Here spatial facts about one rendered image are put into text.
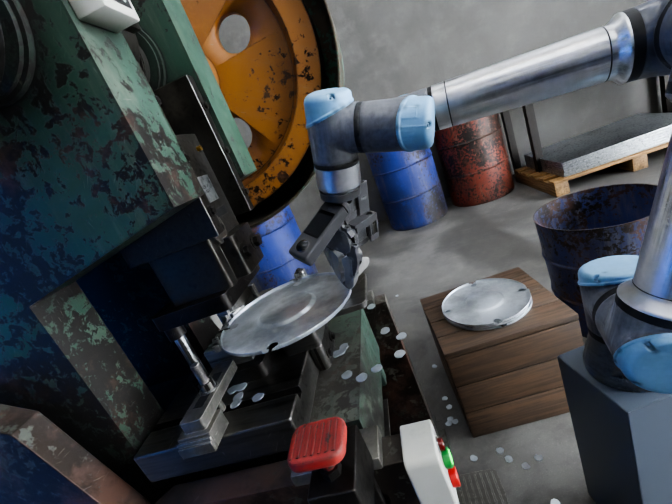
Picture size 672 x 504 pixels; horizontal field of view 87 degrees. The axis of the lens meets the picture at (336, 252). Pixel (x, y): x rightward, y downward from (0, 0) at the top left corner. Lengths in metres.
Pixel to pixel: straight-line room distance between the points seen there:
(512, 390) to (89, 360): 1.13
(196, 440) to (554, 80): 0.76
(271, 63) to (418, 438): 0.90
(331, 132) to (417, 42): 3.51
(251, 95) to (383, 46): 3.03
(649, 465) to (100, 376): 1.02
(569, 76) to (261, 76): 0.70
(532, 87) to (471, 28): 3.50
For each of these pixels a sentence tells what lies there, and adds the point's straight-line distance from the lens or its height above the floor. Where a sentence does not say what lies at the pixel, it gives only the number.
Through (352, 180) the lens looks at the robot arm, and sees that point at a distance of 0.59.
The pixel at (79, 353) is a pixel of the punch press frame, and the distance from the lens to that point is 0.76.
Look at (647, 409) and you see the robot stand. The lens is 0.88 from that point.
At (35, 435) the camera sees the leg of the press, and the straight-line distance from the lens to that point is 0.81.
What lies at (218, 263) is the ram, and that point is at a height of 0.94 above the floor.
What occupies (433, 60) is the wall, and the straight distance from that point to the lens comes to 4.04.
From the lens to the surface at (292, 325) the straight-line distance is 0.68.
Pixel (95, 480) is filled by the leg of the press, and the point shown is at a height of 0.70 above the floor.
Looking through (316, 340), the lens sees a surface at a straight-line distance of 0.73.
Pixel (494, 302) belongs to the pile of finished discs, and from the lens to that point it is 1.31.
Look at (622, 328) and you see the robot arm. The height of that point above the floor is 0.66.
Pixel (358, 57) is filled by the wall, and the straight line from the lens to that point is 3.99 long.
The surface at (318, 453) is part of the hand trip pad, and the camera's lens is 0.45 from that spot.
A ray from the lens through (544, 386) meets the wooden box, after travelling 1.36.
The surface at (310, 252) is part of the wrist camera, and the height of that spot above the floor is 0.91.
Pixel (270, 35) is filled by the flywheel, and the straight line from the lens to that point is 1.06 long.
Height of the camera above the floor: 1.07
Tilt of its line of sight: 17 degrees down
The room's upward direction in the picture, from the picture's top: 23 degrees counter-clockwise
